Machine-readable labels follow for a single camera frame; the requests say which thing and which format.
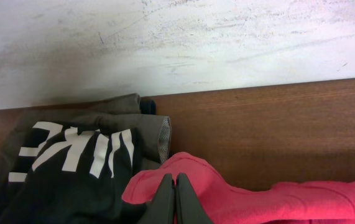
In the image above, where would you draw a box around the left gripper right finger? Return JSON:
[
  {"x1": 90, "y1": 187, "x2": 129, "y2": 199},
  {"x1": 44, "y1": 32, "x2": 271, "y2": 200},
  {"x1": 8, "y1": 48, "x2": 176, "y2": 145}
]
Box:
[{"x1": 175, "y1": 173, "x2": 213, "y2": 224}]

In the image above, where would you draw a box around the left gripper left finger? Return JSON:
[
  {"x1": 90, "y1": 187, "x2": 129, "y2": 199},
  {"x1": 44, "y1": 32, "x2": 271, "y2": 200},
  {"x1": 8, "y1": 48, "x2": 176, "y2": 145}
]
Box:
[{"x1": 137, "y1": 174, "x2": 175, "y2": 224}]

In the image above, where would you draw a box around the red t-shirt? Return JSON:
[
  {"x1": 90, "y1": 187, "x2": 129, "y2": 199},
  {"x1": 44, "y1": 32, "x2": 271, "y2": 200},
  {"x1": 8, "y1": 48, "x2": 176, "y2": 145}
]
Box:
[{"x1": 122, "y1": 152, "x2": 355, "y2": 223}]

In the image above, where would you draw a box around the grey folded garment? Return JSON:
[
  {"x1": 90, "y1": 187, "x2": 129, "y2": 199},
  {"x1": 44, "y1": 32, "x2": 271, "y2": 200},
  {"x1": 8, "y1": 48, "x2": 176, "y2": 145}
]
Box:
[{"x1": 0, "y1": 93, "x2": 171, "y2": 186}]

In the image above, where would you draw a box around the navy folded garment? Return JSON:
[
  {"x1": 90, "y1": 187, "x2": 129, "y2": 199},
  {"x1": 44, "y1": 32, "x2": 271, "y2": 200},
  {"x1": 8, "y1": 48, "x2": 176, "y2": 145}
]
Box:
[{"x1": 140, "y1": 99, "x2": 157, "y2": 115}]

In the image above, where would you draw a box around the black shirt with white letters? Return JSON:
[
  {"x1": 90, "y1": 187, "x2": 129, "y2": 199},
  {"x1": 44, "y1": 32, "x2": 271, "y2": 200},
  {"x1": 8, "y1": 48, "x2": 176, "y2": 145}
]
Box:
[{"x1": 0, "y1": 121, "x2": 145, "y2": 223}]

